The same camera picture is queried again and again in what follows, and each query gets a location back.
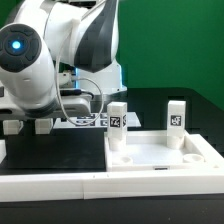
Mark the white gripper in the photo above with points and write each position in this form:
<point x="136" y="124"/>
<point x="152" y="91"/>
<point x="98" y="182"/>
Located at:
<point x="73" y="105"/>

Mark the white square tabletop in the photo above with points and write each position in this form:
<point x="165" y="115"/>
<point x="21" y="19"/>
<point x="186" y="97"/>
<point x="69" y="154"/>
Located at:
<point x="148" y="150"/>

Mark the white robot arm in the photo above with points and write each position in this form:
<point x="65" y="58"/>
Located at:
<point x="54" y="56"/>

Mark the white sheet with tags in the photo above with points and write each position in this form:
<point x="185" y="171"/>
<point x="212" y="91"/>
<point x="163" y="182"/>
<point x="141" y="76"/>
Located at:
<point x="101" y="122"/>

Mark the white front fence bar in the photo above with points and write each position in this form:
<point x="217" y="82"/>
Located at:
<point x="42" y="187"/>

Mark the white fence bar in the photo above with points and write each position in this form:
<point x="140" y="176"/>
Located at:
<point x="42" y="187"/>
<point x="210" y="146"/>

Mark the white left fence block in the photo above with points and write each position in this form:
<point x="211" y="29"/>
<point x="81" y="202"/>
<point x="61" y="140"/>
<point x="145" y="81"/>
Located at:
<point x="2" y="150"/>

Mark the white right fence bar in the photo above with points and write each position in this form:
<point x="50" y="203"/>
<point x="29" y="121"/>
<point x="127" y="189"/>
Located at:
<point x="210" y="146"/>

